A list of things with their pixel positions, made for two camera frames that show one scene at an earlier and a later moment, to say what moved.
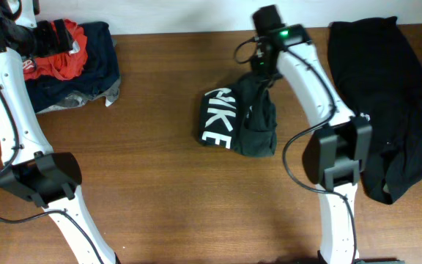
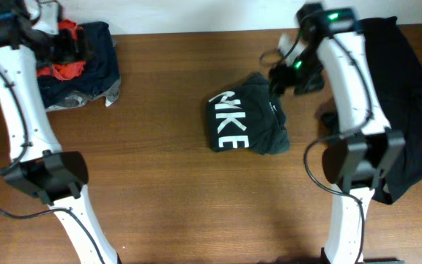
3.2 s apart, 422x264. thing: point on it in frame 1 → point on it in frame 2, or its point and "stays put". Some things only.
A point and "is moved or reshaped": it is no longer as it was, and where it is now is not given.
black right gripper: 257,69 → 284,75
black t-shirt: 379,75 stays put
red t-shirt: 67,65 stays put
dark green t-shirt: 242,118 is moved or reshaped
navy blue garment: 101,70 stays put
